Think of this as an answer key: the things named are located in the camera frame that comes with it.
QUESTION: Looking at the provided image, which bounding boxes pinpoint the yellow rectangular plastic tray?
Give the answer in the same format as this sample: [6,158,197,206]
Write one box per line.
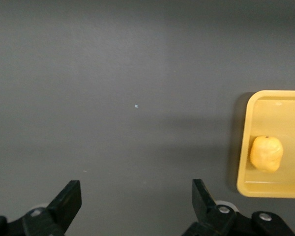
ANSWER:
[236,90,295,199]

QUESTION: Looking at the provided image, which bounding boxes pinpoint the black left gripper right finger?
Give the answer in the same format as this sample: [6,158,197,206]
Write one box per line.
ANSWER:
[181,178,295,236]

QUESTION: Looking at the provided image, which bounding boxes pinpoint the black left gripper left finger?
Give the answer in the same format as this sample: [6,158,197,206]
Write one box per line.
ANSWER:
[0,180,83,236]

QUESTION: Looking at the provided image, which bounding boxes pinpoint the dark grey table mat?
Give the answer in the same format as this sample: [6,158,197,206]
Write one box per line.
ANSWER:
[0,0,295,236]

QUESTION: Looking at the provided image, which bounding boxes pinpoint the yellow potato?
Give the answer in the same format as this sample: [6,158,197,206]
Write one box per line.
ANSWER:
[250,135,285,173]

